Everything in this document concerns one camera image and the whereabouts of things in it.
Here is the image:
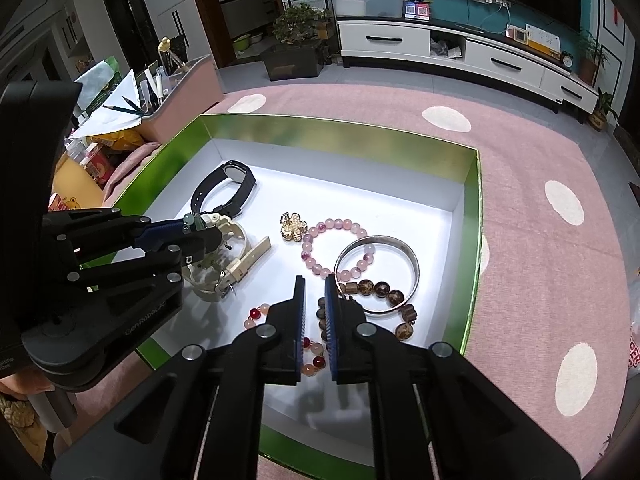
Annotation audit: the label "white tv cabinet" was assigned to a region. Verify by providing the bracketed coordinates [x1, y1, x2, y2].
[336, 15, 601, 117]

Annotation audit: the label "tall potted plant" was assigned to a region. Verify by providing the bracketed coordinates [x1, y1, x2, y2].
[575, 30, 609, 87]

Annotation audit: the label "white wristwatch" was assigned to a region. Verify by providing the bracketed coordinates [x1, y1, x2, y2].
[181, 211, 273, 302]

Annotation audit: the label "pink dotted blanket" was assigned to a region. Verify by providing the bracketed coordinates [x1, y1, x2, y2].
[65, 82, 640, 480]

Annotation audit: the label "silver bangle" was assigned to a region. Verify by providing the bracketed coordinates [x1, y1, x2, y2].
[333, 235, 421, 316]

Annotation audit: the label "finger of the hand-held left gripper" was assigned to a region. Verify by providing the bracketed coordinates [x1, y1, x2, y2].
[44, 210, 195, 252]
[67, 230, 223, 293]

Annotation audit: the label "red snack packet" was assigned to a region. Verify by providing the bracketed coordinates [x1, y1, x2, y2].
[79, 142, 119, 187]

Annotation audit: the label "pink desk organizer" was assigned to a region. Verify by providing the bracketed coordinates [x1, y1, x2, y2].
[135, 54, 226, 143]

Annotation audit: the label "gold flower brooch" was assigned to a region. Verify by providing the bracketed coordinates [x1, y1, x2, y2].
[279, 211, 311, 244]

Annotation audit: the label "green cardboard box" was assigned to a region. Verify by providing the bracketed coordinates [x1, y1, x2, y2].
[80, 113, 488, 480]

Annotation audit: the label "black planter box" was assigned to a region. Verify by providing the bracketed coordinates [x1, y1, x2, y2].
[259, 40, 328, 82]

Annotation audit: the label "black wristwatch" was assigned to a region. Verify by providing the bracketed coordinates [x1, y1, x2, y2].
[191, 160, 257, 217]

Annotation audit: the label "white paper sheet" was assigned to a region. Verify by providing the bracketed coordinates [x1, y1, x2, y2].
[72, 70, 147, 139]

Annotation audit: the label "white desk calendar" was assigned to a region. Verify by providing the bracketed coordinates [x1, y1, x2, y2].
[525, 24, 562, 57]

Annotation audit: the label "pink bead bracelet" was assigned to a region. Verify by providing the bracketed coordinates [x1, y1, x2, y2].
[300, 217, 376, 282]

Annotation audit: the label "green plastic basin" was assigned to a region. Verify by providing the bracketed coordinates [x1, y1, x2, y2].
[232, 32, 266, 54]

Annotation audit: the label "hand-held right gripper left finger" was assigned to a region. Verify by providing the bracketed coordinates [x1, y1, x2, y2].
[50, 275, 307, 480]

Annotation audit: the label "green bag with cloth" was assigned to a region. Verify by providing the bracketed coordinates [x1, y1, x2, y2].
[74, 56, 124, 112]

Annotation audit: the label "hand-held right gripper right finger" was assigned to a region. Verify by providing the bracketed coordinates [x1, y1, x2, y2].
[325, 276, 583, 480]

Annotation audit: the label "clear storage bin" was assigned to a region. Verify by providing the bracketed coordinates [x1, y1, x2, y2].
[329, 0, 407, 21]

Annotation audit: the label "green potted plants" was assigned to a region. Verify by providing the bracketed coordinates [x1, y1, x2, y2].
[272, 3, 334, 44]

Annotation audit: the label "small floor plant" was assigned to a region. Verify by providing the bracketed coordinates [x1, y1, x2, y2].
[588, 91, 619, 132]

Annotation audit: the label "brown bead bracelet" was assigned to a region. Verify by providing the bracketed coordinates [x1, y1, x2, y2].
[316, 277, 418, 346]

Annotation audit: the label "red orange bead bracelet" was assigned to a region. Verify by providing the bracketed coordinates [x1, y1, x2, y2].
[243, 302, 326, 379]

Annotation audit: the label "yellow snack bag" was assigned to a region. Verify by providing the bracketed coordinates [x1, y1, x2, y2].
[86, 127, 147, 154]

